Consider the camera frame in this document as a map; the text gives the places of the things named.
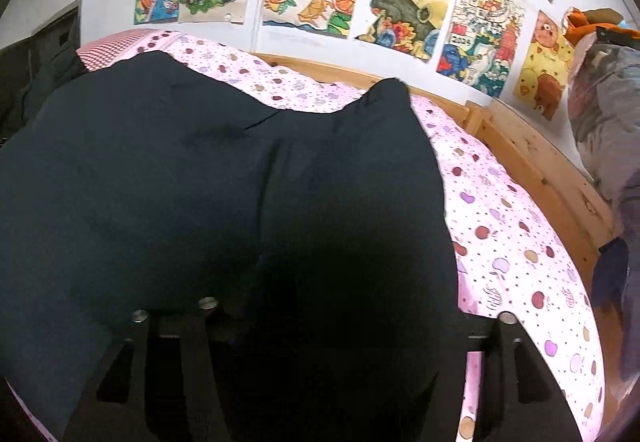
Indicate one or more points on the black garment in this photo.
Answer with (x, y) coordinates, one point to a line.
(299, 262)

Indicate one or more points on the black cabinet at left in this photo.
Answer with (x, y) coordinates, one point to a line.
(31, 69)

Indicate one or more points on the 2024 dragon drawing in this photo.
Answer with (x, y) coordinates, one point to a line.
(481, 42)

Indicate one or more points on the wooden bed frame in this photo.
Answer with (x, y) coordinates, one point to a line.
(540, 171)

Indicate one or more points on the pink apple print bedsheet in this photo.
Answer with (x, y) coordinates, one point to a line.
(288, 84)

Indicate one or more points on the orange cloth on pile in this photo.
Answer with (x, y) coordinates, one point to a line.
(578, 24)

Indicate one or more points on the yellow bear drawing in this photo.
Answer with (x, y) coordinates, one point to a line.
(544, 73)

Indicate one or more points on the plastic bagged clothes pile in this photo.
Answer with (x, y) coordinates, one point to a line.
(603, 106)

